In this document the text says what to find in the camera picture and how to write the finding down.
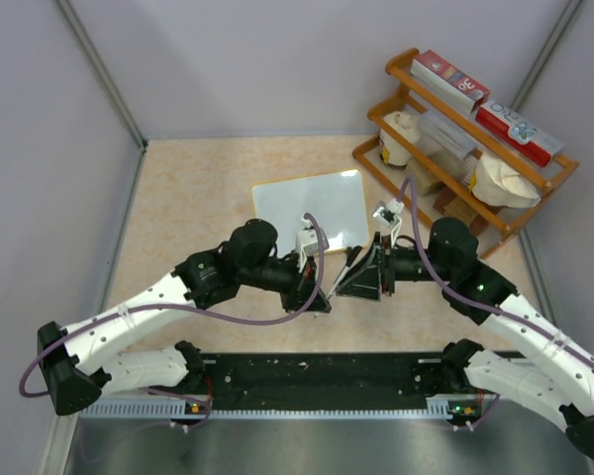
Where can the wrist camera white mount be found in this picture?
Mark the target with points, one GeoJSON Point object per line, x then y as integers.
{"type": "Point", "coordinates": [309, 239]}
{"type": "Point", "coordinates": [389, 215]}

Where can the white board yellow frame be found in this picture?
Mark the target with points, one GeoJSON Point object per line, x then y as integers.
{"type": "Point", "coordinates": [336, 200]}

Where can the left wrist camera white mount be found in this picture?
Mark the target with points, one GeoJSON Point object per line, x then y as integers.
{"type": "Point", "coordinates": [309, 239]}

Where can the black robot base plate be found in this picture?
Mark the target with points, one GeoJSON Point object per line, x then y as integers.
{"type": "Point", "coordinates": [365, 381]}

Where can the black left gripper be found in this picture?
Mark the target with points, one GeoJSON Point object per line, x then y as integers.
{"type": "Point", "coordinates": [303, 287]}

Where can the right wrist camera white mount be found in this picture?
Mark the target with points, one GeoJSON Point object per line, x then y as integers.
{"type": "Point", "coordinates": [389, 215]}

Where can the red toothpaste box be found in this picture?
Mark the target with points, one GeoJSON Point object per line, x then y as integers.
{"type": "Point", "coordinates": [448, 82]}
{"type": "Point", "coordinates": [520, 133]}

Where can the wooden two tier shelf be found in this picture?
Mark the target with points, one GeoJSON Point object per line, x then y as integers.
{"type": "Point", "coordinates": [504, 223]}

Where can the tan block on shelf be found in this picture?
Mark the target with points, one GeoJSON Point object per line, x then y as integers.
{"type": "Point", "coordinates": [427, 183]}

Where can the red toothpaste box upper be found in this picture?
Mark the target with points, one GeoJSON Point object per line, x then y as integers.
{"type": "Point", "coordinates": [448, 82]}

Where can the grey clear plastic box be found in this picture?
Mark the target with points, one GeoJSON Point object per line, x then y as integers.
{"type": "Point", "coordinates": [446, 145]}

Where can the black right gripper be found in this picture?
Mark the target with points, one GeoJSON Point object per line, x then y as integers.
{"type": "Point", "coordinates": [375, 269]}

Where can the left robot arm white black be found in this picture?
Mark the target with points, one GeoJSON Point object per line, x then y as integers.
{"type": "Point", "coordinates": [83, 362]}

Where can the red toothpaste box lower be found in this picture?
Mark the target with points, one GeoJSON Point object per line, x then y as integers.
{"type": "Point", "coordinates": [520, 133]}

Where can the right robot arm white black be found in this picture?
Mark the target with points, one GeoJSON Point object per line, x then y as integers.
{"type": "Point", "coordinates": [558, 384]}

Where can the brown red blocks on shelf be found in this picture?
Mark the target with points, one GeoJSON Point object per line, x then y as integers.
{"type": "Point", "coordinates": [449, 204]}

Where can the black white marker pen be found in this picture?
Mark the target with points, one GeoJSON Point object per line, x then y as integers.
{"type": "Point", "coordinates": [342, 274]}

